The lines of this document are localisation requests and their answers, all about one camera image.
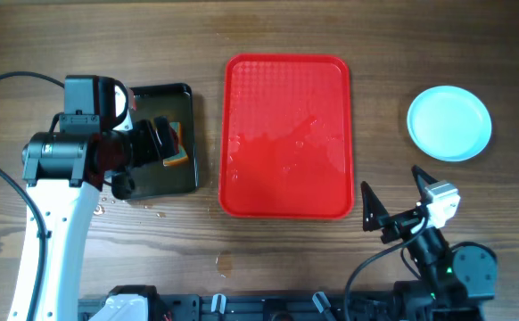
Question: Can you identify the black water tray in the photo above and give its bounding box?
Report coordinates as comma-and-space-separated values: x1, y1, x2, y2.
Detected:
111, 83, 198, 201

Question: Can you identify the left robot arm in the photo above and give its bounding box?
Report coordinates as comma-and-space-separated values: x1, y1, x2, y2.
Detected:
8, 75, 183, 320

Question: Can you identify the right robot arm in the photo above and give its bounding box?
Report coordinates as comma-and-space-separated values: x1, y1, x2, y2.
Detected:
343, 166, 498, 320

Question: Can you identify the green orange sponge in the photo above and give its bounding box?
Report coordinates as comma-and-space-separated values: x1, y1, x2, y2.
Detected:
162, 122, 189, 167

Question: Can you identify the white plate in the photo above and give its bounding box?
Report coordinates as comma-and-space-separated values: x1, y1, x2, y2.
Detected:
406, 86, 492, 162

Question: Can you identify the red plastic tray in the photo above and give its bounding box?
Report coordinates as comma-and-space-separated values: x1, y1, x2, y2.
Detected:
218, 53, 354, 220

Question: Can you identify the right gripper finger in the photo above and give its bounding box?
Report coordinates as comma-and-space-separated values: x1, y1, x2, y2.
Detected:
360, 181, 390, 232
411, 165, 438, 201

